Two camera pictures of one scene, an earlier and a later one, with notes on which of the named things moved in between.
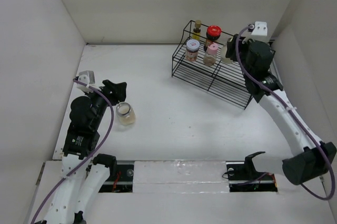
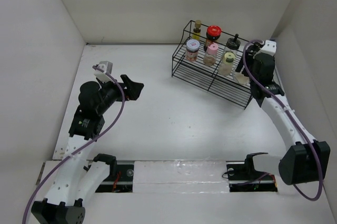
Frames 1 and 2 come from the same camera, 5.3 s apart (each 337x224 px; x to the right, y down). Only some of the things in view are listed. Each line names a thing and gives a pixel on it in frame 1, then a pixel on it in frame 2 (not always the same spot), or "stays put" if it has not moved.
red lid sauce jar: [213, 32] stays put
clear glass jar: [125, 114] → [241, 79]
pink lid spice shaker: [210, 57] stays put
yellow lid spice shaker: [224, 59] → [226, 67]
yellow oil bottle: [196, 32] stays put
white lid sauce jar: [192, 46] stays put
